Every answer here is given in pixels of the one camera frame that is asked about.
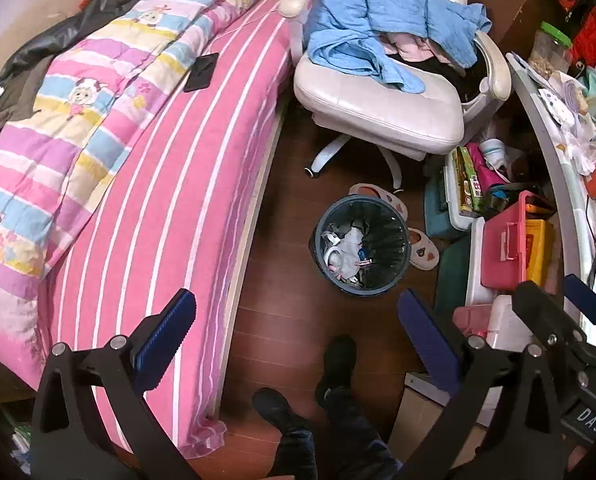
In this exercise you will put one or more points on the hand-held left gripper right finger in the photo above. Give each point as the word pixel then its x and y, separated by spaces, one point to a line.
pixel 428 345

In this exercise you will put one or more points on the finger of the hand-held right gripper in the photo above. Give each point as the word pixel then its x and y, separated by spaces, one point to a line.
pixel 585 305
pixel 538 305

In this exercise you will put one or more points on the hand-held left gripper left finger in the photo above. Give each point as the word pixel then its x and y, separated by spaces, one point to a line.
pixel 163 340

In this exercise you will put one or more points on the pink clothes clip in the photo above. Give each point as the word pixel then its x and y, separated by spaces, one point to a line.
pixel 367 262

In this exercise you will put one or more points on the dark round waste bin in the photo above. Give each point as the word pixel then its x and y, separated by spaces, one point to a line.
pixel 393 240

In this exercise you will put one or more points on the white tape roll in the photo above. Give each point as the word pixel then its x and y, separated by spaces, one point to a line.
pixel 329 252

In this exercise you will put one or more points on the white cube box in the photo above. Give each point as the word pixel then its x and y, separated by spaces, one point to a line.
pixel 503 322

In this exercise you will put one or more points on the yellow box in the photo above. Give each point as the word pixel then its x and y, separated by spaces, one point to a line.
pixel 539 255

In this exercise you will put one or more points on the pink storage box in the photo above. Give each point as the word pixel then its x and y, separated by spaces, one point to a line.
pixel 508 260

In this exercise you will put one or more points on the cardboard box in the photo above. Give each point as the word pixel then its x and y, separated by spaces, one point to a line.
pixel 418 420

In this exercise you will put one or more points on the white printed slipper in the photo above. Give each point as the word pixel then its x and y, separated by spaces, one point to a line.
pixel 378 192
pixel 424 252

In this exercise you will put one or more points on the person's right black shoe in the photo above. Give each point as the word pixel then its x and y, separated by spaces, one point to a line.
pixel 337 365

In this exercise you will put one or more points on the person's black shoe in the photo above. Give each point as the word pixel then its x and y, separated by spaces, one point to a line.
pixel 278 407
pixel 337 365

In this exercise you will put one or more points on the crumpled white paper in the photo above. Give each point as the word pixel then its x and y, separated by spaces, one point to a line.
pixel 348 242

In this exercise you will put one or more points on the person's left black shoe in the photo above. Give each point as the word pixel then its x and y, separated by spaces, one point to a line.
pixel 278 407

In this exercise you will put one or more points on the person's dark trousers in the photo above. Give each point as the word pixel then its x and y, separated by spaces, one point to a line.
pixel 338 445

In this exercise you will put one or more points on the teal box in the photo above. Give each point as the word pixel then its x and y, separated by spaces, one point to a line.
pixel 438 210

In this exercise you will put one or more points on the grey desk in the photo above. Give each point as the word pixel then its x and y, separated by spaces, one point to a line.
pixel 558 160

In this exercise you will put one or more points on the pink striped bed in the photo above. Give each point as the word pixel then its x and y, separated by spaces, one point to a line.
pixel 178 185

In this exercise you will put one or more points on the green printed packet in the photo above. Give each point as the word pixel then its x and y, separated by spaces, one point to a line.
pixel 22 447

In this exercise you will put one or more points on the pile of white papers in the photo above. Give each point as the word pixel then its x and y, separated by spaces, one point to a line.
pixel 573 110

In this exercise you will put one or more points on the colourful striped quilt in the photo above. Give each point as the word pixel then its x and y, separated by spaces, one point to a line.
pixel 78 135

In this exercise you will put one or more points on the white office chair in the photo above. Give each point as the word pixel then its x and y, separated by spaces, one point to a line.
pixel 378 115

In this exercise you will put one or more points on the black cloth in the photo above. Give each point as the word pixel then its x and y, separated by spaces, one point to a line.
pixel 448 75

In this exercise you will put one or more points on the green lid jar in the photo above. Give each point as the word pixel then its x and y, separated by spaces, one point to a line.
pixel 550 50

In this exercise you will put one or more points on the black phone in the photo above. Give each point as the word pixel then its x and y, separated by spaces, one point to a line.
pixel 200 72

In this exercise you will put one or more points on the pink cloth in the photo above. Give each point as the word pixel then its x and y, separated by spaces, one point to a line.
pixel 413 47

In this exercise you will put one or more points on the black jacket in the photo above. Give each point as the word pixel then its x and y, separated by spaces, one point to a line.
pixel 53 40

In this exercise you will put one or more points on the blue cloth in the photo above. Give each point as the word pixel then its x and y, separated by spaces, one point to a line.
pixel 368 10

